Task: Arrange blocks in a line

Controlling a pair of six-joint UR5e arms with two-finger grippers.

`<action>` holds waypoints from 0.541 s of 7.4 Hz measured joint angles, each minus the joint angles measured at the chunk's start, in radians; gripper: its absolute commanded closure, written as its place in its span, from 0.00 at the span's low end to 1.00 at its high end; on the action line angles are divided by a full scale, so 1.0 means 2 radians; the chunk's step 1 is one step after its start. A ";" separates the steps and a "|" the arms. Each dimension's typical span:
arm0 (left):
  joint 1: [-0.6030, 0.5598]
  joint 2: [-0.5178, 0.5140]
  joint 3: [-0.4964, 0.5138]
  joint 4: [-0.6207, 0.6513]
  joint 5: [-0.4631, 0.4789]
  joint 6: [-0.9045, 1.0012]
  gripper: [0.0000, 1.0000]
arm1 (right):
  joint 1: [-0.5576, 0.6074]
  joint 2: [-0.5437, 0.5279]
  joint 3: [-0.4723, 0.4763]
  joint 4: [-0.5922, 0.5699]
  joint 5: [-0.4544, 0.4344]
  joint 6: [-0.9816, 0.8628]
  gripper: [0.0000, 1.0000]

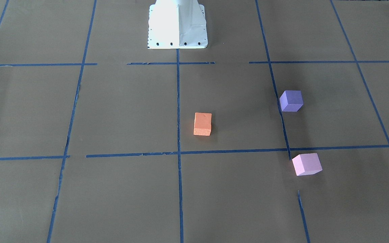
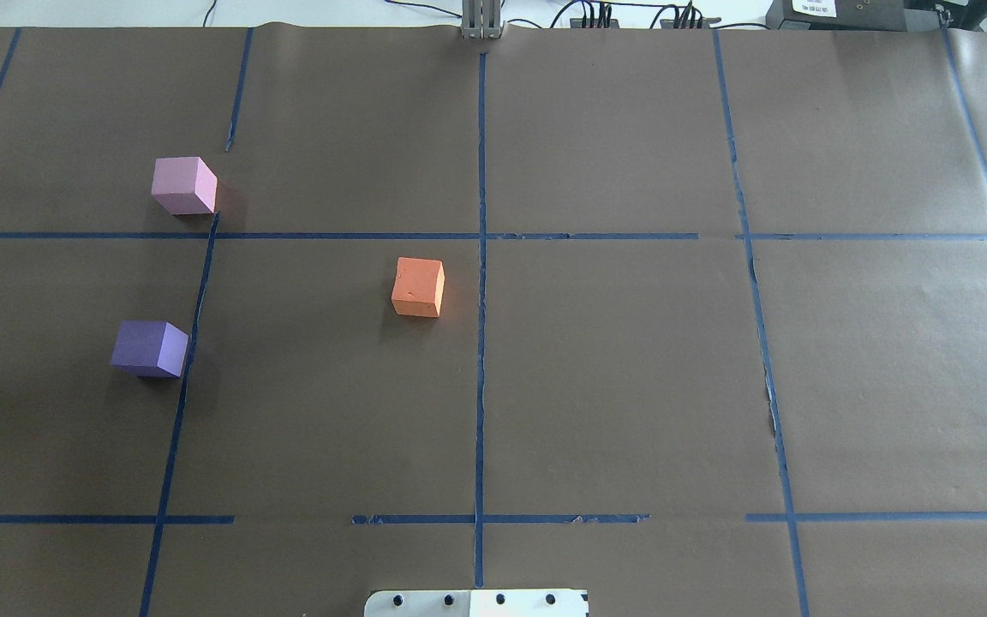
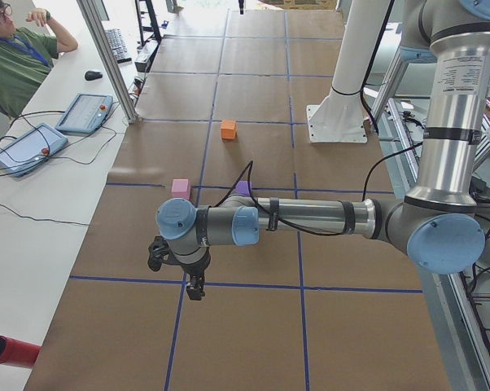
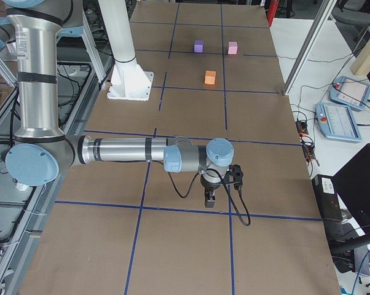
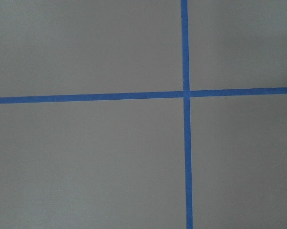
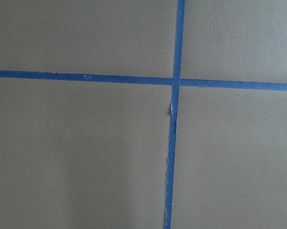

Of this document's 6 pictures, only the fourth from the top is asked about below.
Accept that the black computer box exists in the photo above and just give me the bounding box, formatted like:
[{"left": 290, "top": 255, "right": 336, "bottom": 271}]
[{"left": 312, "top": 175, "right": 342, "bottom": 222}]

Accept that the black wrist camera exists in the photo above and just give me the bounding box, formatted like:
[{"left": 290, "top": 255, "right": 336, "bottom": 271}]
[{"left": 229, "top": 164, "right": 243, "bottom": 192}]

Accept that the black looping cable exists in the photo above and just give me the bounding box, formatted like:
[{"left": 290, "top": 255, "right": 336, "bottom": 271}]
[{"left": 168, "top": 171, "right": 252, "bottom": 227}]

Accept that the aluminium frame post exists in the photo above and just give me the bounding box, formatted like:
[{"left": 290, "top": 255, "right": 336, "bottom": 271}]
[{"left": 283, "top": 0, "right": 336, "bottom": 95}]

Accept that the purple foam block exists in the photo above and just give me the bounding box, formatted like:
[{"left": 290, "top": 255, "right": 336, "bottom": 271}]
[{"left": 194, "top": 40, "right": 204, "bottom": 53}]

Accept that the black monitor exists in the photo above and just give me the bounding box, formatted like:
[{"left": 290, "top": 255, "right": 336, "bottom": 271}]
[{"left": 332, "top": 143, "right": 370, "bottom": 233}]

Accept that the near teach pendant tablet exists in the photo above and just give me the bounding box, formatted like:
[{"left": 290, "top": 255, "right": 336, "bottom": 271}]
[{"left": 315, "top": 103, "right": 362, "bottom": 143}]

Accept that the white pedestal column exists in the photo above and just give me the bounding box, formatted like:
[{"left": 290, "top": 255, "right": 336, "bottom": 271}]
[{"left": 98, "top": 0, "right": 154, "bottom": 101}]

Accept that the orange foam block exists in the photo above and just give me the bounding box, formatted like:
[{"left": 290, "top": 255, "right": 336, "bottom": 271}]
[{"left": 204, "top": 70, "right": 216, "bottom": 85}]

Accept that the far teach pendant tablet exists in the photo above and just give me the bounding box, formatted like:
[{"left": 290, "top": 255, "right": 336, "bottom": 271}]
[{"left": 329, "top": 76, "right": 370, "bottom": 111}]

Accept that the pink foam block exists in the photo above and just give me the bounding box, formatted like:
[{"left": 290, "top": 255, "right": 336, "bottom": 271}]
[{"left": 227, "top": 41, "right": 238, "bottom": 55}]

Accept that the teach pendant tablet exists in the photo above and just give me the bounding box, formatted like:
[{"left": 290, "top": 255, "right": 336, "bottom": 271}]
[
  {"left": 315, "top": 103, "right": 362, "bottom": 143},
  {"left": 329, "top": 76, "right": 370, "bottom": 111}
]

